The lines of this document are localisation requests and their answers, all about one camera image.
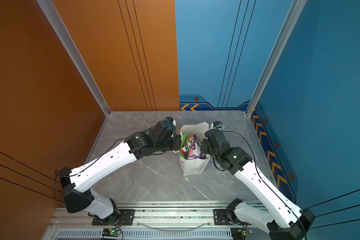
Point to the right circuit board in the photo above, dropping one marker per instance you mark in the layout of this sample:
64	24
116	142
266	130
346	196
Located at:
240	233

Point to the circuit board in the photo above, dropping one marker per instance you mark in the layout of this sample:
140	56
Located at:
240	233
112	233

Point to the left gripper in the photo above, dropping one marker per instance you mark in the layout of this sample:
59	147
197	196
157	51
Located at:
177	139

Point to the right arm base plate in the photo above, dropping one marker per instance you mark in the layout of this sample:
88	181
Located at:
221	218

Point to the aluminium frame rail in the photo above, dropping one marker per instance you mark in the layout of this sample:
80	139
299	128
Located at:
153	221

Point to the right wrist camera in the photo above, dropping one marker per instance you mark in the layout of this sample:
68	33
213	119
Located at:
217	125

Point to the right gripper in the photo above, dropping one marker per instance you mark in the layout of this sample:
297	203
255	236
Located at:
204	146

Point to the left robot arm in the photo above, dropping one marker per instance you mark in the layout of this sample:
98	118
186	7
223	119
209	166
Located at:
77	183

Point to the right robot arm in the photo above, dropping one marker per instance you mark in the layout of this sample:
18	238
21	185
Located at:
282	219

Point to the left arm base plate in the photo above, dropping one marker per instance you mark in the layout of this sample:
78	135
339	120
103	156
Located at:
123	218

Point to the left circuit board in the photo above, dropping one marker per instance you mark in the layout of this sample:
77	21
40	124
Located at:
112	233

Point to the orange Fox's candy bag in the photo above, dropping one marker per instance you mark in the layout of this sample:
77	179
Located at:
188	144

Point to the purple snack packet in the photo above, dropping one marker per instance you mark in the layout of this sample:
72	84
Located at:
195	151

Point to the green chips bag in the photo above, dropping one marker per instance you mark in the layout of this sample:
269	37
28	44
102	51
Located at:
183	154

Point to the aluminium corner post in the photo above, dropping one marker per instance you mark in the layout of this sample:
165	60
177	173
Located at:
63	34
279	45

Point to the white paper gift bag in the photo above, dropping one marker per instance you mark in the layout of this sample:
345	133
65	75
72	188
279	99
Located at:
196	166

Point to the right aluminium corner post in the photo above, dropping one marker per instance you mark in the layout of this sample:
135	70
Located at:
279	45

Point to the left aluminium corner post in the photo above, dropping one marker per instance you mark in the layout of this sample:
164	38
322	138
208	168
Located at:
63	34

